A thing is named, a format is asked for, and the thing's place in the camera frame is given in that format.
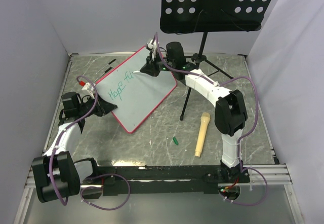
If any beige toy microphone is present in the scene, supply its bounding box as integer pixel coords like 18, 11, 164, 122
194, 113, 211, 158

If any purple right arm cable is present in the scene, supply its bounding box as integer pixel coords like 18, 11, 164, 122
154, 32, 268, 206

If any pink framed whiteboard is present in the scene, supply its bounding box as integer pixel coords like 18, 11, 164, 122
96, 47, 177, 133

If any aluminium rail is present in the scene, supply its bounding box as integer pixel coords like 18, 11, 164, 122
24, 165, 293, 189

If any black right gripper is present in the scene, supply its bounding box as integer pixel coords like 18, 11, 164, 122
140, 51, 175, 78

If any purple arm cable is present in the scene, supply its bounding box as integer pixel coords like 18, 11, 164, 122
50, 76, 131, 211
154, 32, 268, 206

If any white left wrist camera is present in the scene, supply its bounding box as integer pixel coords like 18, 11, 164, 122
79, 81, 95, 99

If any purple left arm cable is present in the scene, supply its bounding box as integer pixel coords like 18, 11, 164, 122
50, 76, 131, 211

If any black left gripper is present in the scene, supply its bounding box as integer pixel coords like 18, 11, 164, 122
77, 93, 117, 118

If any green marker cap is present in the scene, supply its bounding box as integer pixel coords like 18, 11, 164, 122
173, 137, 179, 145

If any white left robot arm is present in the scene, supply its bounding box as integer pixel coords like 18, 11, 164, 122
31, 92, 117, 203

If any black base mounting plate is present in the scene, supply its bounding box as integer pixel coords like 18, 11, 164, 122
86, 165, 250, 196

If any black music stand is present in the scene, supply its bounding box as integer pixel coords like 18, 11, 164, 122
159, 0, 281, 122

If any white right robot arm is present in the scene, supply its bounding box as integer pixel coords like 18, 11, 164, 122
140, 40, 248, 182

